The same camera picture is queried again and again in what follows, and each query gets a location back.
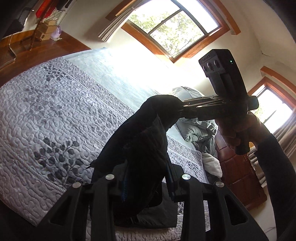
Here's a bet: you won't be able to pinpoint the black quilted pants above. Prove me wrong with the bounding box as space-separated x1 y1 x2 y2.
90 95 182 229

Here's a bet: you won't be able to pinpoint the person's right hand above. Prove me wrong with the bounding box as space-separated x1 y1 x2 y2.
215 111 271 150

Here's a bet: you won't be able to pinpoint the grey crumpled duvet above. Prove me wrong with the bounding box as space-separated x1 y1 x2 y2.
172 86 218 158

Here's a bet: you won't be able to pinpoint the dark wooden headboard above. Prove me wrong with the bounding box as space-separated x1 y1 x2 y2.
215 132 267 210

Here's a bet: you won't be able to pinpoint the wooden framed window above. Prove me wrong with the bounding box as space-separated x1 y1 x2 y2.
106 1 241 63
248 65 295 133

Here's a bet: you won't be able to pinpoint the white fleece blanket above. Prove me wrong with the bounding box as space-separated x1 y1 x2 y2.
202 153 223 178

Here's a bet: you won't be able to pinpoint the light blue bed sheet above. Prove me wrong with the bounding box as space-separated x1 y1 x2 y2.
62 47 186 149

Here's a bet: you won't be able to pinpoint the grey quilted bedspread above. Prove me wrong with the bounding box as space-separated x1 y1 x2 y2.
0 56 211 241

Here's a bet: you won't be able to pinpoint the grey curtain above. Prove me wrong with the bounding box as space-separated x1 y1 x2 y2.
98 7 135 42

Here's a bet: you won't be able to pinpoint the wooden coat rack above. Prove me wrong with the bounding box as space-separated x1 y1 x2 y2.
21 0 58 52

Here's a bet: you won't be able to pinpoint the small purple white appliance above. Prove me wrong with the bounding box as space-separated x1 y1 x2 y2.
51 26 62 41

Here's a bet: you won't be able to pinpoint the cardboard boxes stack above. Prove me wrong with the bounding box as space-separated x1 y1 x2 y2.
36 20 57 41

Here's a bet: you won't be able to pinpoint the black metal chair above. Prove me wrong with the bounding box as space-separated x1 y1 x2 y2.
0 0 33 70

